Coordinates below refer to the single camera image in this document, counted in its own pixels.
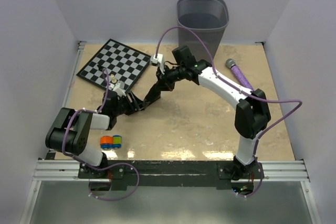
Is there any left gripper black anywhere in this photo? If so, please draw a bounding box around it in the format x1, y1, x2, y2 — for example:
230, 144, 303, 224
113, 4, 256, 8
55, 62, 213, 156
113, 91, 147, 116

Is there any orange blue toy car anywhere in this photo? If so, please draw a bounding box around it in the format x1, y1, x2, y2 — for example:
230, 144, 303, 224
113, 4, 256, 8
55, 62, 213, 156
100, 135, 122, 150

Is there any black chess piece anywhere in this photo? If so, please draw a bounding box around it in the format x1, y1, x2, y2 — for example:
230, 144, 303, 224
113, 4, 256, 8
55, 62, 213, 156
97, 64, 103, 71

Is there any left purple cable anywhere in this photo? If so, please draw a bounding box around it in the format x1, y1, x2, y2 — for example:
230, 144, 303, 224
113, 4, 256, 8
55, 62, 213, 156
61, 68, 140, 200

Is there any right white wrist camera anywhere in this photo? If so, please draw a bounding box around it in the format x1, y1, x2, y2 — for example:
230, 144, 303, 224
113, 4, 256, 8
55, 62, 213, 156
150, 54, 164, 67

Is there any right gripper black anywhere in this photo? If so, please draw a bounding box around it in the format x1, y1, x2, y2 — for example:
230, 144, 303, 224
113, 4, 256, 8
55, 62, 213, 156
155, 63, 186, 92

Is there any aluminium left side rail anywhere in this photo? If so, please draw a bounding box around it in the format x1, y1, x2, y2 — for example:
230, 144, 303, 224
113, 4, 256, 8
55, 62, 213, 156
44, 40, 87, 159

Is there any grey plastic trash bin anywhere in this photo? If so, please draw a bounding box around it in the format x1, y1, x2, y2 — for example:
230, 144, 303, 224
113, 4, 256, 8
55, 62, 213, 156
176, 0, 229, 61

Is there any beige chess pawn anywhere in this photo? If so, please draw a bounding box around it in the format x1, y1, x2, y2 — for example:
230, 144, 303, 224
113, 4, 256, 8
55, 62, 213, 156
110, 74, 118, 83

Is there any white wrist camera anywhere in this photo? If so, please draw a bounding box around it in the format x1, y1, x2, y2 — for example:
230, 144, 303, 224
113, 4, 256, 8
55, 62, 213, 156
150, 54, 164, 67
109, 81, 126, 97

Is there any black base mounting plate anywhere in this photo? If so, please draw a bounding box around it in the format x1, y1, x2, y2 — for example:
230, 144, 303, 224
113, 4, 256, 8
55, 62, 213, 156
78, 160, 264, 191

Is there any aluminium rail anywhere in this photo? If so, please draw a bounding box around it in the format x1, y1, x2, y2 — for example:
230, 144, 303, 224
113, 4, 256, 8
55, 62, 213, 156
44, 40, 87, 159
33, 160, 310, 182

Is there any aluminium front rail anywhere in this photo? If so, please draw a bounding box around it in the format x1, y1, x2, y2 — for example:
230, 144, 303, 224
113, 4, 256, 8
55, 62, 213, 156
33, 160, 310, 182

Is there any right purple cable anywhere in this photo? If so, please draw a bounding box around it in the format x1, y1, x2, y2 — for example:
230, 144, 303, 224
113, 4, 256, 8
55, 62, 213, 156
155, 26, 301, 198

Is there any purple cable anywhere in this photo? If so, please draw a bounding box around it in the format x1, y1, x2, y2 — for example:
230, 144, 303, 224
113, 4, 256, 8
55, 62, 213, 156
155, 26, 301, 198
61, 68, 140, 200

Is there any black white chessboard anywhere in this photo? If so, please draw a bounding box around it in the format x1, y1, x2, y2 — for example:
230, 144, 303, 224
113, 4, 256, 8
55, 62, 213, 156
77, 39, 151, 92

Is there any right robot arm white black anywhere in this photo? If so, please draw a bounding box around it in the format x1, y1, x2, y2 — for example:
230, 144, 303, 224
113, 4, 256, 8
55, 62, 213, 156
150, 46, 271, 180

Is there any purple glitter toy microphone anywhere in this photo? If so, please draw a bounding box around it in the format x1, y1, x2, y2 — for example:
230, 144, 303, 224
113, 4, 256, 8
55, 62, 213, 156
225, 59, 254, 90

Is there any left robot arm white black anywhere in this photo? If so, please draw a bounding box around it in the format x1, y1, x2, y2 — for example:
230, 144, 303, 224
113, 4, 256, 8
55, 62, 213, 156
45, 91, 143, 178

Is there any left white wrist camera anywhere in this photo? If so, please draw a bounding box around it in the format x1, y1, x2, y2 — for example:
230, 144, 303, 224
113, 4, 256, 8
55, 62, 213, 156
109, 81, 126, 97

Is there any black plastic trash bag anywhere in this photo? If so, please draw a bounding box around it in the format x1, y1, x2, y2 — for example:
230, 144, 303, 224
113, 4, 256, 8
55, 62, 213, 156
140, 78, 175, 110

